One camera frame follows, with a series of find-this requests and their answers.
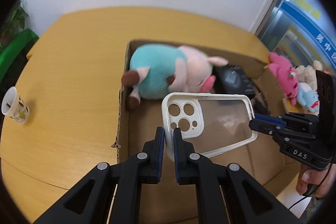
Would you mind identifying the pink bear plush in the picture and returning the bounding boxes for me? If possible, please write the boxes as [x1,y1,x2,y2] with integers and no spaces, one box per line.
[268,52,299,105]

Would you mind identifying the cardboard box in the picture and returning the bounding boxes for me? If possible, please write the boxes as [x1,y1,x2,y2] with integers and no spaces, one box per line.
[111,39,302,224]

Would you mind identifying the white clear phone case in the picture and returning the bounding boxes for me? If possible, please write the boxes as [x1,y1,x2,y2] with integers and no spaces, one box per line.
[162,93,258,160]

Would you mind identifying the blue red plush toy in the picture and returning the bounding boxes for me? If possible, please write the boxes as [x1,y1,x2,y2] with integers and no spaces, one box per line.
[297,83,319,115]

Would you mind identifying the beige plush toy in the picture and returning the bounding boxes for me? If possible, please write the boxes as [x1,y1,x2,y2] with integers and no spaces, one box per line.
[295,60,323,92]

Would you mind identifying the black charger box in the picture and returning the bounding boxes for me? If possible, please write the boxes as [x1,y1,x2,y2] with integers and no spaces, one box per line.
[213,65,256,99]

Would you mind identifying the teal pink pig plush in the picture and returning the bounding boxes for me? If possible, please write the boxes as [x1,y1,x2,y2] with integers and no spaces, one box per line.
[121,44,228,111]

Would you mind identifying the person right hand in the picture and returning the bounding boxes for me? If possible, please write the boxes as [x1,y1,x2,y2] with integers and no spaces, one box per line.
[296,164,335,198]

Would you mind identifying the paper cup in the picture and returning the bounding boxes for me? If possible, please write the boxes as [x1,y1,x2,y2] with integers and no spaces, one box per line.
[1,86,30,124]

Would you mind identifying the black sunglasses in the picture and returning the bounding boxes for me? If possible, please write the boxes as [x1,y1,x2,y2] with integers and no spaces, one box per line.
[251,97,270,115]

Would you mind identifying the green potted plant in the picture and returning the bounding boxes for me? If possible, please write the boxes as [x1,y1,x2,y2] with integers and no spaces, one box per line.
[1,0,29,47]

